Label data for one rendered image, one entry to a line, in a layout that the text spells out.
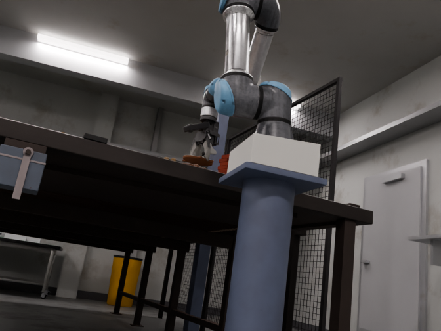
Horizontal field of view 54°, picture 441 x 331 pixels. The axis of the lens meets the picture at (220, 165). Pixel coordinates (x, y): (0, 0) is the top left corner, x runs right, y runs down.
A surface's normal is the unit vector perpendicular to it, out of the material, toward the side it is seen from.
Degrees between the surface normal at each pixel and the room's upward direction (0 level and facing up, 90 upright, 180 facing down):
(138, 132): 90
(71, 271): 90
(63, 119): 90
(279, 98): 89
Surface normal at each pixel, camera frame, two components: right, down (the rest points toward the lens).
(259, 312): 0.07, -0.26
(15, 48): 0.30, -0.22
